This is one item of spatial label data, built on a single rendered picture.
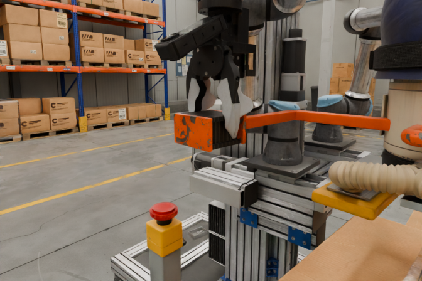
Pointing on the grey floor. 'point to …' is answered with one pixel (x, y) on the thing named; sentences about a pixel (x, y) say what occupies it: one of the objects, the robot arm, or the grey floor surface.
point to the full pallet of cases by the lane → (336, 87)
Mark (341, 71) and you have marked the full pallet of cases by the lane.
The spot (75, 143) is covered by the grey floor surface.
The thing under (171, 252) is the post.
